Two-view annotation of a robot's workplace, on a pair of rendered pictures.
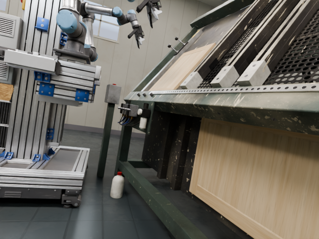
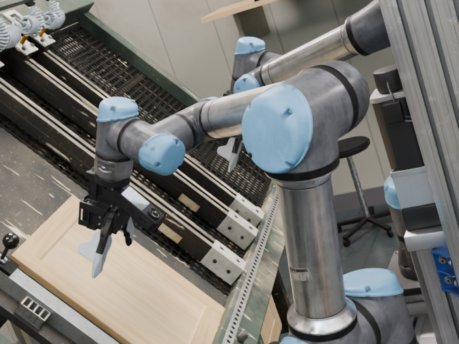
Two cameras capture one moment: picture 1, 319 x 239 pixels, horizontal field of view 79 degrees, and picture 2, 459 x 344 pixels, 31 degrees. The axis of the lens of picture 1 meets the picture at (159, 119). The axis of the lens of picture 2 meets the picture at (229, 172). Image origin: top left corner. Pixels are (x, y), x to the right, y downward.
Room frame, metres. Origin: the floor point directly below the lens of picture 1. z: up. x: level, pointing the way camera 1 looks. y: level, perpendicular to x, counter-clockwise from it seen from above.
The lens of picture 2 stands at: (2.97, 1.64, 1.88)
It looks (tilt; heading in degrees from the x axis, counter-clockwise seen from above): 15 degrees down; 223
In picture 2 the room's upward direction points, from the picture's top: 19 degrees counter-clockwise
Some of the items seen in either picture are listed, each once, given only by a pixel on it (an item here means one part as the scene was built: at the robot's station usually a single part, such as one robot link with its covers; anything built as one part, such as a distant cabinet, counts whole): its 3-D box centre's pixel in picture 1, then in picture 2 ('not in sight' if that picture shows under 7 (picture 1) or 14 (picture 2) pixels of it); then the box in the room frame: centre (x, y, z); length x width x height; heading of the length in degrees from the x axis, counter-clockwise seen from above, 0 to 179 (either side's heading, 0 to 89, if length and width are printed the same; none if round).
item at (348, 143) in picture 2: not in sight; (358, 186); (-1.01, -1.13, 0.28); 0.48 x 0.45 x 0.57; 115
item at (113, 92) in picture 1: (112, 94); not in sight; (1.94, 0.50, 0.84); 0.12 x 0.12 x 0.18; 28
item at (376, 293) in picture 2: (83, 50); (370, 308); (1.88, 0.83, 1.20); 0.13 x 0.12 x 0.14; 172
